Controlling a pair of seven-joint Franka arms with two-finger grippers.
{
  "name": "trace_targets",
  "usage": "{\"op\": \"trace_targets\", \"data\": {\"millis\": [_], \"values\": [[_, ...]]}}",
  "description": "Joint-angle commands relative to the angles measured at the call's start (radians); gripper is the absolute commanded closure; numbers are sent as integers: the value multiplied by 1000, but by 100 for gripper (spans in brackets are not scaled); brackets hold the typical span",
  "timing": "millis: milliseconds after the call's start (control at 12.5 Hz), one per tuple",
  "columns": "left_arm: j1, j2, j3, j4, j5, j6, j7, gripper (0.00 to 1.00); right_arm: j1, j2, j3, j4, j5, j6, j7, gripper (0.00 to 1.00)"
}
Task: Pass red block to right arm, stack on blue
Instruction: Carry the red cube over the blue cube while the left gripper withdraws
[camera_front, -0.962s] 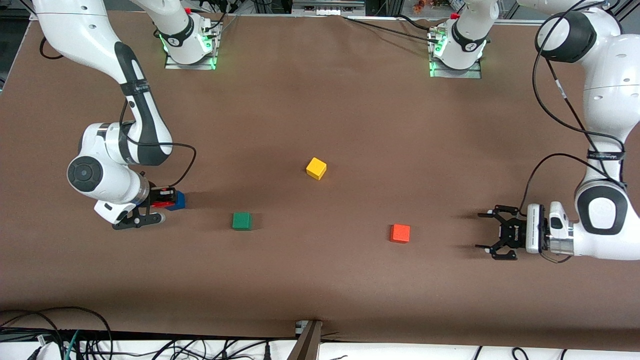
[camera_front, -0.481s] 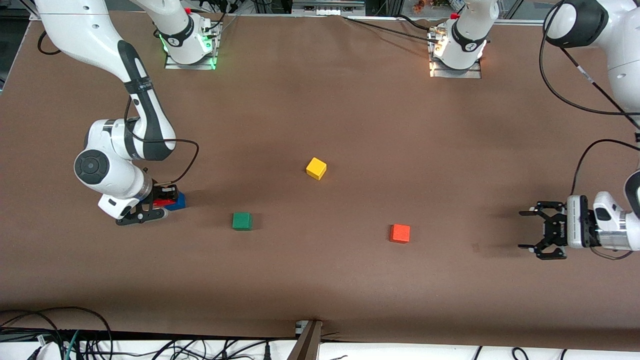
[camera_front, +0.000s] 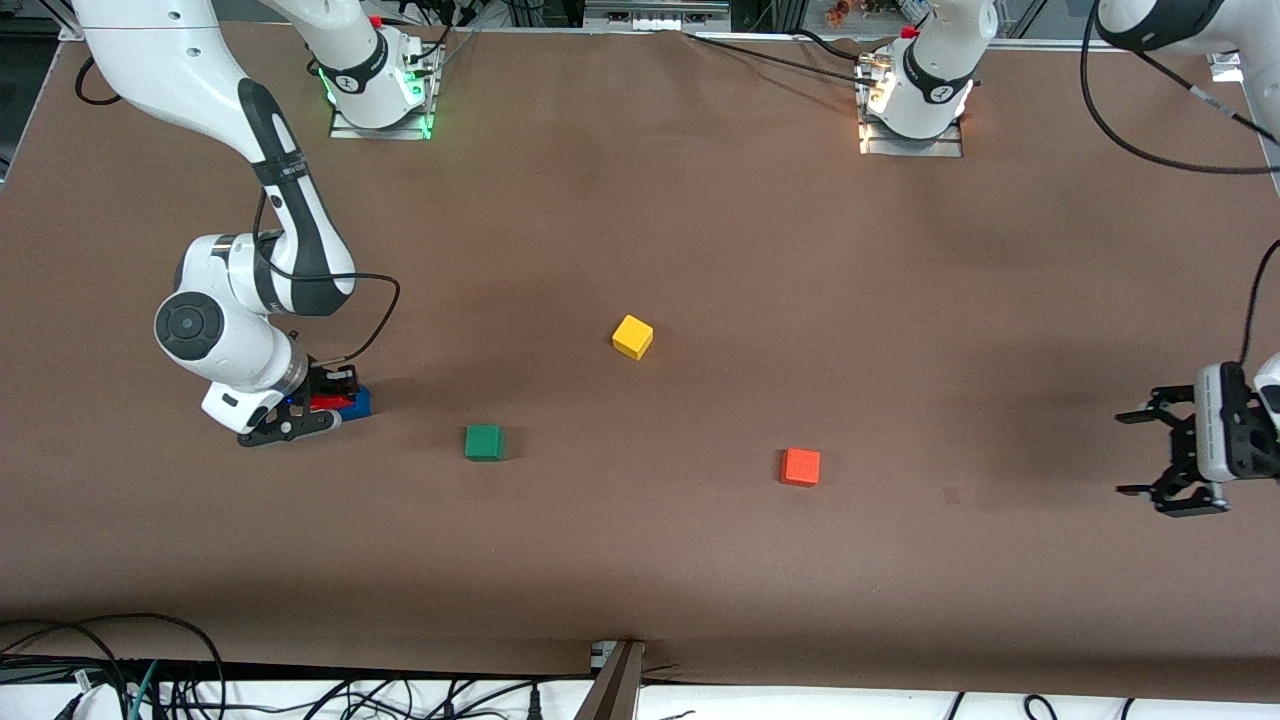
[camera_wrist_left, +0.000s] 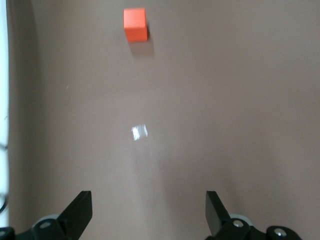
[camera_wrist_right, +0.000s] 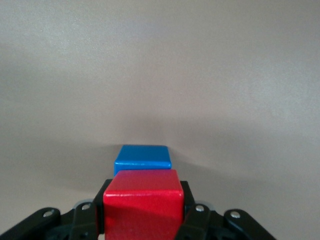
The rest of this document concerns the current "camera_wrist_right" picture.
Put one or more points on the blue wooden block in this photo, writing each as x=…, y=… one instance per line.
x=142, y=157

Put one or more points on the red wooden block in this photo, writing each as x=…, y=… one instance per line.
x=142, y=207

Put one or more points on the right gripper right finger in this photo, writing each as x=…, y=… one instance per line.
x=200, y=220

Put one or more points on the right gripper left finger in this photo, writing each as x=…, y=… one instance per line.
x=82, y=220

